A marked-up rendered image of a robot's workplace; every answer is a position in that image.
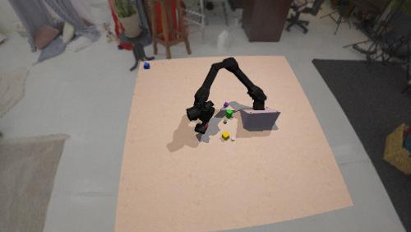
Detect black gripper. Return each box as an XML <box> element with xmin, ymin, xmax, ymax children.
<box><xmin>194</xmin><ymin>107</ymin><xmax>215</xmax><ymax>134</ymax></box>

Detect yellow block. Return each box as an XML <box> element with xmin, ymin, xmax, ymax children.
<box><xmin>222</xmin><ymin>131</ymin><xmax>230</xmax><ymax>140</ymax></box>

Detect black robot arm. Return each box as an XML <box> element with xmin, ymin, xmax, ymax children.
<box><xmin>186</xmin><ymin>58</ymin><xmax>267</xmax><ymax>121</ymax></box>

